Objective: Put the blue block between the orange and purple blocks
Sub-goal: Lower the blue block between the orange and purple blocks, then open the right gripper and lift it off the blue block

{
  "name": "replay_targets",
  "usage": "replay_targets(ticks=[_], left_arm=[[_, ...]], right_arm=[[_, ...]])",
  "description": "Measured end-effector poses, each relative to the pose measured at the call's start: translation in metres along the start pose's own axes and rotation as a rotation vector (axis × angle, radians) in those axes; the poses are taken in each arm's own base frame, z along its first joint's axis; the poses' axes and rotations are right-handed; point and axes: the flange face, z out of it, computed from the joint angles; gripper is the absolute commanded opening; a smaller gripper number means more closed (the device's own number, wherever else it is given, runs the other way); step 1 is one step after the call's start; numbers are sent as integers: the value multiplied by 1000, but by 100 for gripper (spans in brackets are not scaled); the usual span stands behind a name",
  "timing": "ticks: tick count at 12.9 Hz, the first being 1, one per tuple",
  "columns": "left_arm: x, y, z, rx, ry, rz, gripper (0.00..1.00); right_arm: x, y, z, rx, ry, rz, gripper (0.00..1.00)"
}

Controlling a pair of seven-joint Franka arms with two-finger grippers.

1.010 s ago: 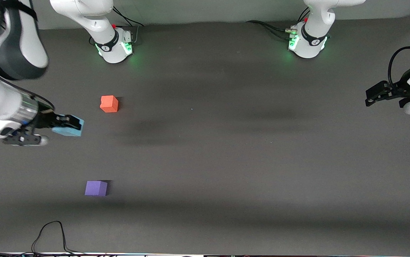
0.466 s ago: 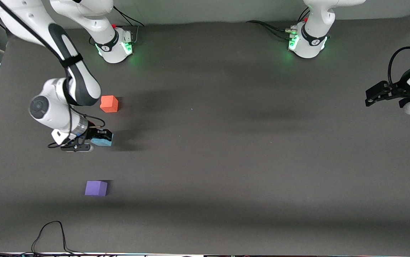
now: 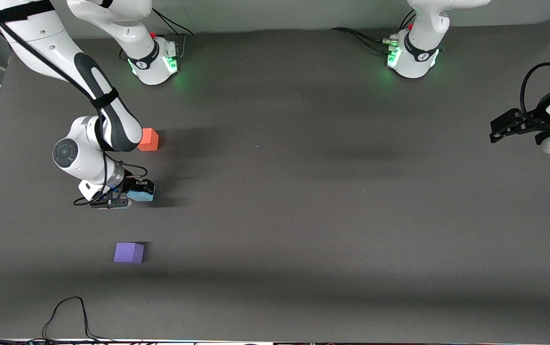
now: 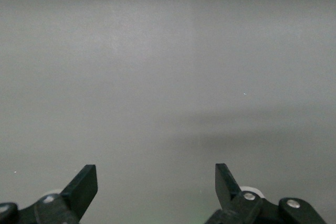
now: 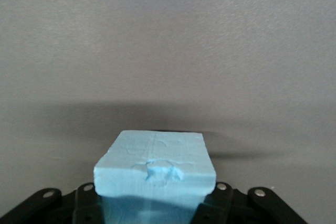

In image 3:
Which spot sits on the purple foam block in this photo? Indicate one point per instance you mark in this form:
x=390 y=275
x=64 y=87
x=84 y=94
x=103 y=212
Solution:
x=129 y=253

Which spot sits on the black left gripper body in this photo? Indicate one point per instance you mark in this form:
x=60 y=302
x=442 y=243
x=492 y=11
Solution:
x=536 y=120

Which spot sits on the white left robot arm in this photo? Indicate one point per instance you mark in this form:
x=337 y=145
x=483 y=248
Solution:
x=421 y=43

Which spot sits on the orange foam block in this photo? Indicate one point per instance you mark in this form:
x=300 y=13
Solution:
x=150 y=140

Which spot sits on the light blue foam block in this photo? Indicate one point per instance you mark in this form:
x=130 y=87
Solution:
x=142 y=195

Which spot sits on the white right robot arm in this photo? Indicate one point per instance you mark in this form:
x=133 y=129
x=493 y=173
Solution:
x=40 y=43

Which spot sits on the dark grey table mat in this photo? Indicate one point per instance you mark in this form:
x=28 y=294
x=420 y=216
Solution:
x=351 y=230

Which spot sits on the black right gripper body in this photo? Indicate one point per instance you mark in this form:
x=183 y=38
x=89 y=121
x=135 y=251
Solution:
x=130 y=185

